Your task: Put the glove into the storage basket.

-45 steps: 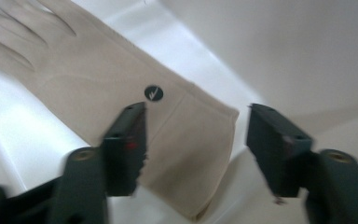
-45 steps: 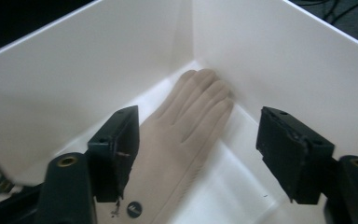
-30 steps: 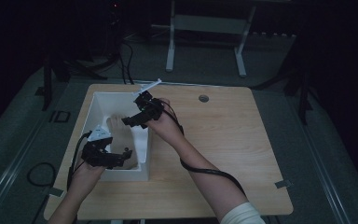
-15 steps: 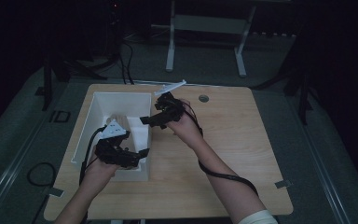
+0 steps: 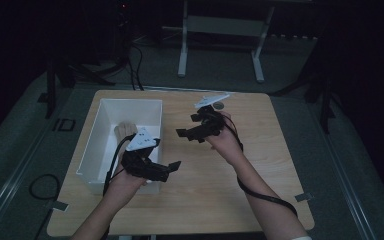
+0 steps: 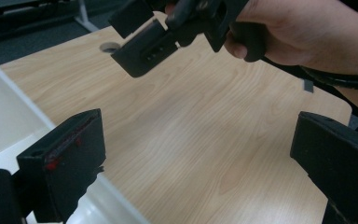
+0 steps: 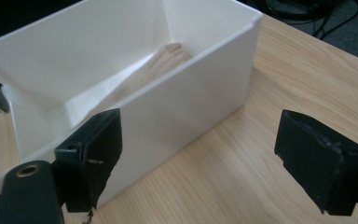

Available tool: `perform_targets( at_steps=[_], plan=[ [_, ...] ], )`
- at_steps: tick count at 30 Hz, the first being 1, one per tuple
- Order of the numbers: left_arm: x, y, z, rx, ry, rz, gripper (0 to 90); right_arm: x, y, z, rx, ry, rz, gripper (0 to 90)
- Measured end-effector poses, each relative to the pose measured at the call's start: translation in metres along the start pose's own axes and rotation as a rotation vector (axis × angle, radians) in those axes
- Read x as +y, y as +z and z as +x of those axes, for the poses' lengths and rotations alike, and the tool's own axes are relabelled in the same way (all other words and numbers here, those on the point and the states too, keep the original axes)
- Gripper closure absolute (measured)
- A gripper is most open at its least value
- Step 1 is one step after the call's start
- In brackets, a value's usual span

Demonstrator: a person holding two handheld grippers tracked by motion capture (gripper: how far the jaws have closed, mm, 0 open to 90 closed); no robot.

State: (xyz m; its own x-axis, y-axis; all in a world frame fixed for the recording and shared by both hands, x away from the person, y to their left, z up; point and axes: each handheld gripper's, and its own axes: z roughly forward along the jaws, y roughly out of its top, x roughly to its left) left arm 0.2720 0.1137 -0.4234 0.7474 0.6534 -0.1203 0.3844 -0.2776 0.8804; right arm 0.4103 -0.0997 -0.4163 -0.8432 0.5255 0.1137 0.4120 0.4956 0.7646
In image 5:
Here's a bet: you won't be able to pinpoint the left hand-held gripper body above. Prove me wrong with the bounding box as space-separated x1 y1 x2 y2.
120 127 172 183

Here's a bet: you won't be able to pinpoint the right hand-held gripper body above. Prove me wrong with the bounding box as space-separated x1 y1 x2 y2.
189 93 231 144

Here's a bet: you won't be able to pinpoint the beige glove with dark dot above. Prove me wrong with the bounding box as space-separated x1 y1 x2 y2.
113 121 139 143

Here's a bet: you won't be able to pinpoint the white rectangular box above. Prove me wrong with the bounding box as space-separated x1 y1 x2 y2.
75 98 164 196

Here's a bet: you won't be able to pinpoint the person's right hand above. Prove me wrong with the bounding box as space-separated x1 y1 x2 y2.
205 111 245 165

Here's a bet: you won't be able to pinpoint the person's left hand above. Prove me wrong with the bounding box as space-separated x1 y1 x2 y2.
106 162 148 204

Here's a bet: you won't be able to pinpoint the black rectangular floor marker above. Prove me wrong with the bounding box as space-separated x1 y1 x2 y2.
52 117 77 132

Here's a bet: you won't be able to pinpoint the grey tape piece on floor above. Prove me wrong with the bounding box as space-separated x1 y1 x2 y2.
51 200 70 212

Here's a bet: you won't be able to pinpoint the black floor stand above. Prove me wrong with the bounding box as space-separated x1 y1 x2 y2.
37 0 116 120
269 29 337 135

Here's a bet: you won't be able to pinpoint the white power strip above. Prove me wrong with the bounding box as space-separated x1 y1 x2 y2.
269 33 318 42

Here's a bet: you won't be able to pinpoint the grey tape piece on table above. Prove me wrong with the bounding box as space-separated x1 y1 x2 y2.
294 192 315 203

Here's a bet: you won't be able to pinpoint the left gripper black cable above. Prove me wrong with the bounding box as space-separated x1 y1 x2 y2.
100 133 138 240

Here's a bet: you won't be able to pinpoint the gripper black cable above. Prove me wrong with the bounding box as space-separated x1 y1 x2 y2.
100 133 138 240
222 113 299 218

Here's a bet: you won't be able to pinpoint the thin white cable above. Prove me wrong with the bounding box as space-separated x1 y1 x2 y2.
142 85 236 95

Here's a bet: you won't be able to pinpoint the black hanging cables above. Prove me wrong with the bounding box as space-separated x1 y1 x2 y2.
114 0 145 92

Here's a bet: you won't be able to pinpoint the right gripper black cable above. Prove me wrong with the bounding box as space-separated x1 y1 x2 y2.
222 113 299 218

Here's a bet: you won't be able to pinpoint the white metal desk frame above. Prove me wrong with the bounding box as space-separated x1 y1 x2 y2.
162 0 276 84

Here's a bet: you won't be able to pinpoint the black looped floor cable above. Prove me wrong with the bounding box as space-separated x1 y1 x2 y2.
28 173 62 240

